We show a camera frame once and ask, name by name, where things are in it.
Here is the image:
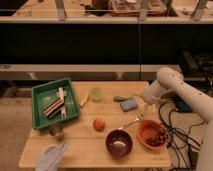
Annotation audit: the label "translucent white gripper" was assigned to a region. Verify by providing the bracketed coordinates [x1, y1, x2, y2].
[141, 80, 166, 104]

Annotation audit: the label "yellow banana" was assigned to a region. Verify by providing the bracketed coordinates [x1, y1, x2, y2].
[80, 90, 90, 107]

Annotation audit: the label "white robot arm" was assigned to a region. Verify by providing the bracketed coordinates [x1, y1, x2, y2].
[141, 67, 213, 171]

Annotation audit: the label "light green plastic cup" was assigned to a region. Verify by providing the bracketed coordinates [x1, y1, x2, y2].
[91, 87, 102, 102]

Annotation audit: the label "small metal cup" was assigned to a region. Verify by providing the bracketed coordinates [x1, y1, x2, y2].
[49, 125, 64, 141]

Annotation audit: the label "metal spoon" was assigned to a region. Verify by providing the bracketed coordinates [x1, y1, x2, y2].
[118, 115, 144, 130]

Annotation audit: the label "blue sponge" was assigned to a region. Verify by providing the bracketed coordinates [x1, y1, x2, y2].
[120, 99, 138, 112]

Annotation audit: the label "black power box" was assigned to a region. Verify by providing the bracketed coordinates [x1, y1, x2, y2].
[174, 97, 192, 113]

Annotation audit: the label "green cucumber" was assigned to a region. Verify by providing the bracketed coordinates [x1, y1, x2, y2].
[113, 96, 129, 102]

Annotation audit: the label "orange bowl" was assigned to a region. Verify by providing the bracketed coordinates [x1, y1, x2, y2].
[137, 120, 168, 152]

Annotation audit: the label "dark red grapes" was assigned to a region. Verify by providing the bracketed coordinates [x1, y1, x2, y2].
[146, 128, 167, 146]

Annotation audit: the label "dark purple bowl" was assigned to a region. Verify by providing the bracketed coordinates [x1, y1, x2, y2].
[106, 130, 133, 158]

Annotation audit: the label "orange fruit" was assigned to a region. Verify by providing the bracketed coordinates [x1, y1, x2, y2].
[93, 117, 105, 132]

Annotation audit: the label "wooden shelf clutter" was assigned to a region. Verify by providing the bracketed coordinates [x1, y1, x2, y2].
[108, 0, 167, 16]

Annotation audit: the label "white plastic fork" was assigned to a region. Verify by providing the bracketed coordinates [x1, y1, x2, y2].
[57, 87, 66, 118]

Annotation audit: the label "striped brown block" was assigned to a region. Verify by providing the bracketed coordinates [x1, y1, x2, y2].
[43, 98, 63, 117]

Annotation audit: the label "green plastic tray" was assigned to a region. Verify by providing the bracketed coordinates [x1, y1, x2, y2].
[31, 78, 80, 130]

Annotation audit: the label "grey blue cloth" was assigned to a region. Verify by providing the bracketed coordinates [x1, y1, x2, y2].
[35, 143, 68, 171]

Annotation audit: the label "black cables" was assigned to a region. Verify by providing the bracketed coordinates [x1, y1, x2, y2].
[157, 98, 208, 171]

